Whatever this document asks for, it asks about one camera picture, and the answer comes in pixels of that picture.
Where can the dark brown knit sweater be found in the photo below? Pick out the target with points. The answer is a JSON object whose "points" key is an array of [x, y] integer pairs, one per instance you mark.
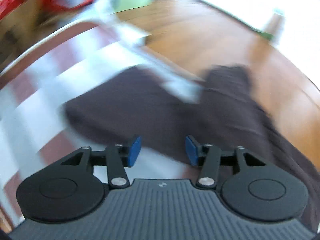
{"points": [[134, 103]]}

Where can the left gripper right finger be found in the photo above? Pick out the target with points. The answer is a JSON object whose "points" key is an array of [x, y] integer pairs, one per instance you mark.
{"points": [[207, 158]]}

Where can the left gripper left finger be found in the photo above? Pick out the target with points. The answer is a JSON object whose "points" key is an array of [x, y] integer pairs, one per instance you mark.
{"points": [[118, 157]]}

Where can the checkered plaid blanket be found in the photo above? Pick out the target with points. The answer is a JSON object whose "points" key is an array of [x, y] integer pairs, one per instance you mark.
{"points": [[34, 132]]}

